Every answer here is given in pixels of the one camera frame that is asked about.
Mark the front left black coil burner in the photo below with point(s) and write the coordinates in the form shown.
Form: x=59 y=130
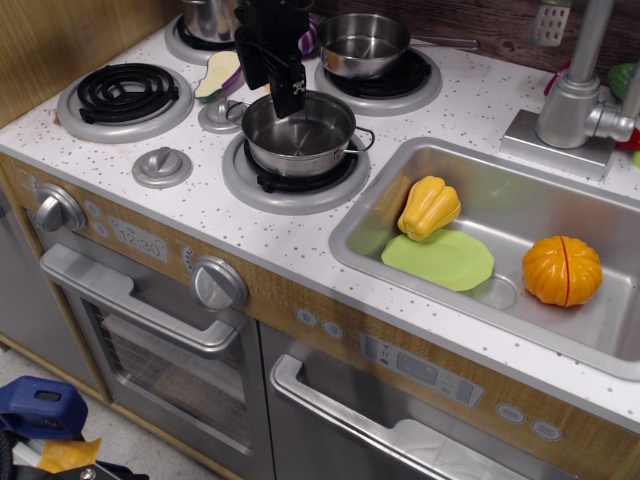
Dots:
x=125 y=92

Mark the yellow toy bell pepper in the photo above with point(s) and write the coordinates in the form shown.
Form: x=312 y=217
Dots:
x=431 y=204

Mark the silver slotted spatula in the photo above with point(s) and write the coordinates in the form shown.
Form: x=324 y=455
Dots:
x=550 y=22

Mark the black coil burner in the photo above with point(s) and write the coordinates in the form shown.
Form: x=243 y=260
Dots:
x=410 y=74
x=196 y=43
x=271 y=182
x=125 y=92

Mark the silver toy faucet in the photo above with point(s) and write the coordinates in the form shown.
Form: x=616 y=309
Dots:
x=575 y=131

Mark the front right black coil burner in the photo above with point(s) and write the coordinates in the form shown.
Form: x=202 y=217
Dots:
x=271 y=182

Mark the steel two-handled pot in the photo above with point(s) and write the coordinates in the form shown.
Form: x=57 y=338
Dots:
x=307 y=143

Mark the grey stove knob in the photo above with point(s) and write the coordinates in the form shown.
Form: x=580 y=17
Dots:
x=222 y=116
x=162 y=168

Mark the tall steel pot rear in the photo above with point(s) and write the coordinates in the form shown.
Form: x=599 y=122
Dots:
x=210 y=20

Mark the grey stove knob upper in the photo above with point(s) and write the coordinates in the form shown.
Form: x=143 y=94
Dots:
x=222 y=116

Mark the oven clock display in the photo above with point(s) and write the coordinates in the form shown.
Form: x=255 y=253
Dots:
x=140 y=239

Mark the grey stove knob lower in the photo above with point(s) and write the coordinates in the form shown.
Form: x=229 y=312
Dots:
x=162 y=168

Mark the green toy vegetable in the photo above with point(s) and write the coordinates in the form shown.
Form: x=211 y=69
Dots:
x=618 y=77

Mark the rear left black coil burner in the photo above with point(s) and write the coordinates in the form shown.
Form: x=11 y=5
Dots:
x=196 y=43

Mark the purple toy onion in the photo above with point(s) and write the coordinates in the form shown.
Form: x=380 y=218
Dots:
x=308 y=41

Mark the blue clamp tool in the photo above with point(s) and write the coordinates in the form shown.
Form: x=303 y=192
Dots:
x=38 y=408

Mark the dishwasher control panel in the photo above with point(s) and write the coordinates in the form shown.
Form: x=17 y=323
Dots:
x=424 y=372

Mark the green toy plate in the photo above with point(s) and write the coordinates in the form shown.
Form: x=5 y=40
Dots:
x=448 y=258

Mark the right oven dial knob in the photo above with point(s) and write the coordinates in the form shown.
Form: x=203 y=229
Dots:
x=216 y=285

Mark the orange toy pumpkin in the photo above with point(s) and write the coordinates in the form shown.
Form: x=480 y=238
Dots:
x=562 y=271

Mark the left oven dial knob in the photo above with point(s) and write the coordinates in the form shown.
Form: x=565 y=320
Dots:
x=58 y=209

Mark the oven dial knob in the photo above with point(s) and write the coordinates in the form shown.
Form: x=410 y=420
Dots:
x=58 y=209
x=216 y=285

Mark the toy oven door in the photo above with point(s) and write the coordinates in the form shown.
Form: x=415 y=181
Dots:
x=195 y=375

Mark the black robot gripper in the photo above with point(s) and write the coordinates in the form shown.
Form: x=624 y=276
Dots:
x=267 y=46

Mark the rear right black coil burner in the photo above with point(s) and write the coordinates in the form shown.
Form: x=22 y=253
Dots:
x=410 y=74

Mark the yellow tape piece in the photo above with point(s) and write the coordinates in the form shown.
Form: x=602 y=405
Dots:
x=63 y=455

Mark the steel saucepan with long handle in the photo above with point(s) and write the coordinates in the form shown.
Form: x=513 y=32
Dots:
x=364 y=46

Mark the silver toy sink basin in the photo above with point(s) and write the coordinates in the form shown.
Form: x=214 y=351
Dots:
x=509 y=207

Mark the toy dishwasher door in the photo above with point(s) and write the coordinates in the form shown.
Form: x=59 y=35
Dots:
x=337 y=415

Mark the toy eggplant half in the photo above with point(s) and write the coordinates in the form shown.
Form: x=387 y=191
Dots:
x=222 y=70

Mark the red toy item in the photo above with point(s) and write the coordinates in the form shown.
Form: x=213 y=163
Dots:
x=555 y=77

